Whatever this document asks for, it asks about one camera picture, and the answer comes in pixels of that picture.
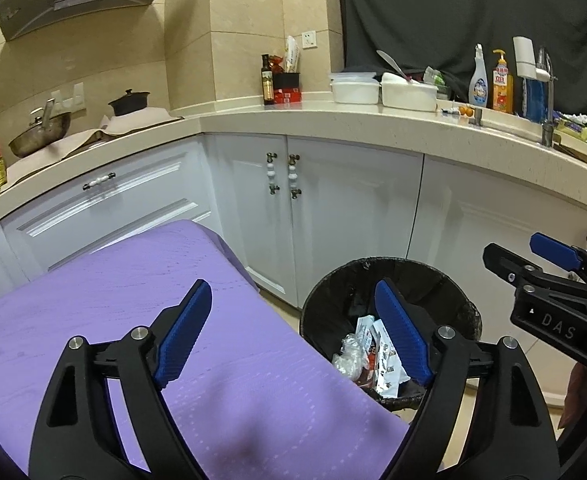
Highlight torn white printed wrapper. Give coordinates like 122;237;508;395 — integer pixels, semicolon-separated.
356;315;409;397

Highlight beige kitchen countertop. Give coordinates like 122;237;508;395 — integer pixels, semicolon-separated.
0;100;587;231

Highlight blue bottle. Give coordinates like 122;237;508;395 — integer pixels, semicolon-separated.
523;79;547;123

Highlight white kitchen cabinets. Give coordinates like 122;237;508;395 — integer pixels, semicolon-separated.
0;132;587;406

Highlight black cooking pot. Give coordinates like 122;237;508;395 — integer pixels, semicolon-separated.
108;88;151;117

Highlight grey ladle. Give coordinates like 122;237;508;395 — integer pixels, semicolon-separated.
376;50;414;82

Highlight clear plastic bag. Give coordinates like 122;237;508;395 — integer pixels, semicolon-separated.
332;332;369;378

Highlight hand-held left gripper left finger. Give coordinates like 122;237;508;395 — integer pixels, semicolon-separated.
28;279;214;480

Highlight black trash bin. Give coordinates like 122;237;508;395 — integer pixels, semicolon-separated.
300;256;483;411

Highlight red black box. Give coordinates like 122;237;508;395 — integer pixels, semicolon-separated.
273;71;303;105

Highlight beige paper sheet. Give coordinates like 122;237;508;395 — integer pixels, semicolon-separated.
3;129;105;186
100;106;185;137

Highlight steel faucet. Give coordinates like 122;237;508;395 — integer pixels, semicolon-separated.
536;47;559;148

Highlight yellow green packet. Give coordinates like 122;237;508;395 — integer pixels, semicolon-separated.
556;112;587;143

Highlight black backdrop cloth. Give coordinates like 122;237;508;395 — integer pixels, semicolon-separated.
336;0;587;121

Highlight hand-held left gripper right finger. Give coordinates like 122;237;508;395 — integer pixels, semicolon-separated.
375;278;561;480

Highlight white spray bottle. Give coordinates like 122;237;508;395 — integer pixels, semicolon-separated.
468;44;489;107

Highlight purple tablecloth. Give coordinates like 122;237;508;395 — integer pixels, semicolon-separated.
0;219;411;480

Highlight steel wok pan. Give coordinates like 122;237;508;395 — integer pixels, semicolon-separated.
8;99;72;158

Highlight dark oil bottle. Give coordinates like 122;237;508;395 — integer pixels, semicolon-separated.
260;53;275;106

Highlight white paper packet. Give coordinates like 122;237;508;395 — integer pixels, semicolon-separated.
283;36;300;74

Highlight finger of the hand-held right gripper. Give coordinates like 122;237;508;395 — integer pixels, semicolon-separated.
530;232;587;274
482;242;543;289

